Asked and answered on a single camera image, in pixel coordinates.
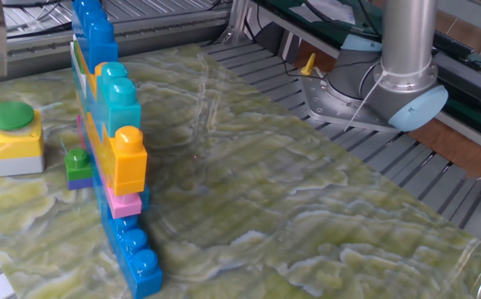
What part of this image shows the magenta toy block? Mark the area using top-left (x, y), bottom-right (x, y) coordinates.
top-left (76, 115), bottom-right (86, 149)

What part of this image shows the grey aluminium beam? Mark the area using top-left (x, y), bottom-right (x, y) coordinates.
top-left (5, 7), bottom-right (233, 76)

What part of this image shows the long blue base block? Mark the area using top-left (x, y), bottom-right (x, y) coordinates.
top-left (92, 165), bottom-right (164, 299)

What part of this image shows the small purple toy block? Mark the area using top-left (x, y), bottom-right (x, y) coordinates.
top-left (66, 176), bottom-right (95, 191)

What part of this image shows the green marble-pattern mat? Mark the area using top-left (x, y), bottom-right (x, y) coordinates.
top-left (0, 43), bottom-right (481, 299)

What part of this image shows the dark blue four-stud block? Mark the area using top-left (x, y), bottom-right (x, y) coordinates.
top-left (71, 0), bottom-right (120, 75)

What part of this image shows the light blue flat block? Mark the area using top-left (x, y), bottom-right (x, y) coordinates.
top-left (85, 89), bottom-right (105, 125)

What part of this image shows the long orange toy block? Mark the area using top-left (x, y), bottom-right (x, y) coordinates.
top-left (81, 110), bottom-right (116, 175)

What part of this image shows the aluminium frame post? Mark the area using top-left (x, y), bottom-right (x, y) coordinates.
top-left (221, 0), bottom-right (262, 45)

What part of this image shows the chunky orange toy block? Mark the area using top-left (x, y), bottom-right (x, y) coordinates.
top-left (98, 125), bottom-right (149, 197)

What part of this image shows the teal two-stud toy block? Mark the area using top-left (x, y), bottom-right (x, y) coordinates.
top-left (86, 61), bottom-right (142, 139)

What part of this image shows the green flat toy block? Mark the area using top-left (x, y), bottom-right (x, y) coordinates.
top-left (72, 40), bottom-right (86, 75)

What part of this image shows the white zip tie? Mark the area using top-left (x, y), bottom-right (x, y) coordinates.
top-left (343, 70), bottom-right (387, 132)

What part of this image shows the yellow box green push button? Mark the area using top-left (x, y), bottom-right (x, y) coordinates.
top-left (0, 101), bottom-right (46, 179)

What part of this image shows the small green one-stud block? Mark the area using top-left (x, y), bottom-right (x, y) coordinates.
top-left (64, 148), bottom-right (94, 182)

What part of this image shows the light pink toy block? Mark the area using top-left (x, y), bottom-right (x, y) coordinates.
top-left (90, 145), bottom-right (144, 220)

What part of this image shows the light blue crosswise block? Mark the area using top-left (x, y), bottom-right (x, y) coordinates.
top-left (139, 185), bottom-right (151, 212)

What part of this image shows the white toy block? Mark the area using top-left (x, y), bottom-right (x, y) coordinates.
top-left (70, 39), bottom-right (88, 95)

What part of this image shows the white paper sheet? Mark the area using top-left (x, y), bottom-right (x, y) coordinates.
top-left (293, 0), bottom-right (356, 25)

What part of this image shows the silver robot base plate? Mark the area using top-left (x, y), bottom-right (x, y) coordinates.
top-left (299, 70), bottom-right (400, 135)

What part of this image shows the black keyboard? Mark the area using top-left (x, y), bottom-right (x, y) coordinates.
top-left (433, 29), bottom-right (476, 59)

